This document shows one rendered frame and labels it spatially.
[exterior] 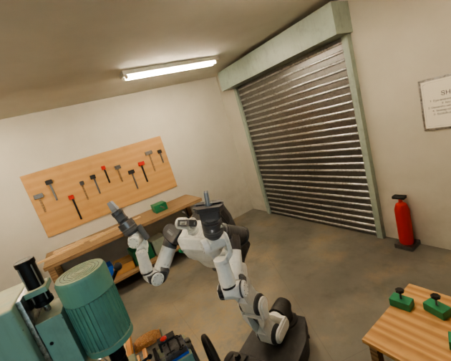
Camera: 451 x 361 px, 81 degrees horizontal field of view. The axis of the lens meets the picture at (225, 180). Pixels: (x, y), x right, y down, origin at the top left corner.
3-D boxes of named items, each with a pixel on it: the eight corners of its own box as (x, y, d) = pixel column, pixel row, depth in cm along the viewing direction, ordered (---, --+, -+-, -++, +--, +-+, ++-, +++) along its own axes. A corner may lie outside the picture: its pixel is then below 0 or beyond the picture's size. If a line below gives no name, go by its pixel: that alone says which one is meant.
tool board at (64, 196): (177, 185, 459) (160, 135, 440) (48, 238, 365) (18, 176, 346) (177, 185, 463) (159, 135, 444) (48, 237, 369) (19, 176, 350)
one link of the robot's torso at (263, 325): (264, 326, 214) (241, 286, 195) (288, 331, 202) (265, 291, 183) (257, 345, 203) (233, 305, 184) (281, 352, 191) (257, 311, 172)
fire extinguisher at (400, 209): (421, 243, 291) (413, 193, 278) (412, 251, 282) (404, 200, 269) (403, 240, 306) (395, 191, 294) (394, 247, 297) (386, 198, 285)
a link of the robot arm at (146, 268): (133, 255, 156) (142, 284, 159) (139, 260, 148) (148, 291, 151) (150, 248, 162) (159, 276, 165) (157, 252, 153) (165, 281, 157)
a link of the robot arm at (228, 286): (207, 268, 117) (220, 307, 119) (229, 266, 114) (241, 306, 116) (215, 257, 127) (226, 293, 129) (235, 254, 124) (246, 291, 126)
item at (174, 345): (189, 352, 116) (185, 342, 115) (165, 367, 112) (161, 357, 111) (181, 334, 128) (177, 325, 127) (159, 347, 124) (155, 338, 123)
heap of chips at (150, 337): (162, 338, 138) (159, 332, 137) (135, 354, 133) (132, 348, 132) (158, 328, 146) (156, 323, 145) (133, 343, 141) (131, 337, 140)
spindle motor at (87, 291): (136, 341, 99) (104, 268, 92) (86, 369, 92) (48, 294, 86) (131, 315, 114) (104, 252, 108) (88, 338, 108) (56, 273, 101)
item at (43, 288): (54, 303, 91) (32, 259, 87) (27, 315, 88) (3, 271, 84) (57, 292, 98) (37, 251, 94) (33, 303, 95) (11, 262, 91)
